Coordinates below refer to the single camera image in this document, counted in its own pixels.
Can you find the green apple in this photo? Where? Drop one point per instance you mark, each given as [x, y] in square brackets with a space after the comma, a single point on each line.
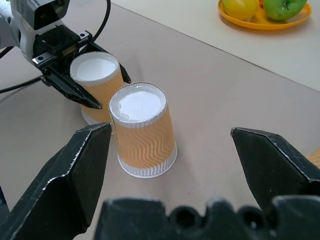
[282, 10]

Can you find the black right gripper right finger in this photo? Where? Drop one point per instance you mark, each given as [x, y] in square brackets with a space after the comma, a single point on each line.
[272, 165]

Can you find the yellow apple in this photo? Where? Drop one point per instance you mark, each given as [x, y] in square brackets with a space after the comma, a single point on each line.
[238, 8]

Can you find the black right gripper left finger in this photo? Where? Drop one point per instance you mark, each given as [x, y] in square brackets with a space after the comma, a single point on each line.
[62, 190]

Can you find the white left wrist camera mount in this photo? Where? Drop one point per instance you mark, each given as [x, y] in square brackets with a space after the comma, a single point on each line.
[25, 37]

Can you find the orange ribbed paper cup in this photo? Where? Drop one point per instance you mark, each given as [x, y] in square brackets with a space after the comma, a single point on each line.
[145, 142]
[315, 158]
[100, 90]

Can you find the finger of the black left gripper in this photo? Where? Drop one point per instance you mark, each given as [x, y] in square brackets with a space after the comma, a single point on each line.
[72, 91]
[125, 76]

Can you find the orange plastic plate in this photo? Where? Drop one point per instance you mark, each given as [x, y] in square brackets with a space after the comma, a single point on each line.
[250, 24]

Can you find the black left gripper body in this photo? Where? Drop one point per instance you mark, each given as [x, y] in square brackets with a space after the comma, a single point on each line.
[58, 42]

